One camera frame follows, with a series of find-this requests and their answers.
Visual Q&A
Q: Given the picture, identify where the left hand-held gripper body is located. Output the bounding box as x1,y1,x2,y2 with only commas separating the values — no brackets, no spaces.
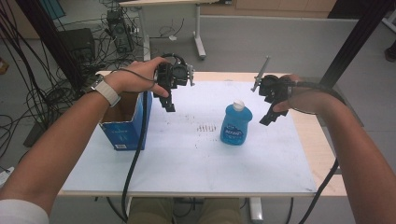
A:
153,53,195,96

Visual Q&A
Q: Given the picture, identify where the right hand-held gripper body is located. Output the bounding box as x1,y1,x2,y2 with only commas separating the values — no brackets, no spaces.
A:
251,55,293,108

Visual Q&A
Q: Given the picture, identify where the blue bottle with white cap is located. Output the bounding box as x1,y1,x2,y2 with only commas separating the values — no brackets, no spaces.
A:
219,99,254,147

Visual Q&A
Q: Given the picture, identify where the blue cardboard box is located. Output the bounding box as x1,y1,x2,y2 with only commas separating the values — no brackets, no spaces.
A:
98,90,153,151

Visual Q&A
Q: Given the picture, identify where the person's right hand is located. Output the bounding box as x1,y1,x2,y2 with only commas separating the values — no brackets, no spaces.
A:
272,74,331,115

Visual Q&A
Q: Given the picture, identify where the person's left hand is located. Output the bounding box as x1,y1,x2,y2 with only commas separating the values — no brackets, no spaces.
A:
104,56,171,99

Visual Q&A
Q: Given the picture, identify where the white background desk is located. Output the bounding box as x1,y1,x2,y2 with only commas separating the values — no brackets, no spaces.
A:
120,0,233,62

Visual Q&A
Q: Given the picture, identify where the wristwatch with white band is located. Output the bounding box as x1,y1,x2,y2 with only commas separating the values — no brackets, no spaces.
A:
83,74,121,108

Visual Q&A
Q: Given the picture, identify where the white table mat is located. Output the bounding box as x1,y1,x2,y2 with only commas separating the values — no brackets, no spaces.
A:
62,80,318,193

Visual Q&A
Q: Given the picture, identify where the black computer tower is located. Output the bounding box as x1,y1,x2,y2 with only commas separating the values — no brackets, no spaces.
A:
106,8,134,54

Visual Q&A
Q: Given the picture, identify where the white table leg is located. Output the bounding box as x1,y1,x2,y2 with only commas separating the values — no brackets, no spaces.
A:
248,196,264,223

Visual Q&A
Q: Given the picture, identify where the person's right leg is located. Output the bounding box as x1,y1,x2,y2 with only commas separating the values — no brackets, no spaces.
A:
199,197,244,224

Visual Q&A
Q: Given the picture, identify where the person's leg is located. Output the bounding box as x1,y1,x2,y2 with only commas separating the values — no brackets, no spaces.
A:
199,197,244,224
127,197,174,224

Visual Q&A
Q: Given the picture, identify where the black equipment box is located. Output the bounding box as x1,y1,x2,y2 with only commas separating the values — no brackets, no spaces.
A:
59,27,96,63

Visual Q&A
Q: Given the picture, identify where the person's left leg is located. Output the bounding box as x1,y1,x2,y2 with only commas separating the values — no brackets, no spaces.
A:
127,197,174,224

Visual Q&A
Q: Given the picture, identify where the dark shoe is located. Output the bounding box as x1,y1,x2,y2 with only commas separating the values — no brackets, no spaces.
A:
384,40,396,63

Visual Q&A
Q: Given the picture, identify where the teal board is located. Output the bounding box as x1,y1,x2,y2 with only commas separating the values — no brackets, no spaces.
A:
38,0,66,20

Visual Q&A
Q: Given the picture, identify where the brown cardboard box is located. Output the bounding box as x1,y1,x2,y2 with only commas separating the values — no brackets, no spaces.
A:
0,57,10,76

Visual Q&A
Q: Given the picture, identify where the white shirt sleeve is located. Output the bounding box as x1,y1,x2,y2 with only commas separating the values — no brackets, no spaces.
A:
0,199,50,224

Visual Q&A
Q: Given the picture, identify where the thick black gripper cable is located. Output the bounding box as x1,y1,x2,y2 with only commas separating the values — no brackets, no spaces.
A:
120,91,149,222
290,79,347,224

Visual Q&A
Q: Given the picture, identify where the thin black wrist cord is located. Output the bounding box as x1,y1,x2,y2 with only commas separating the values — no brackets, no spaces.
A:
108,67,157,84

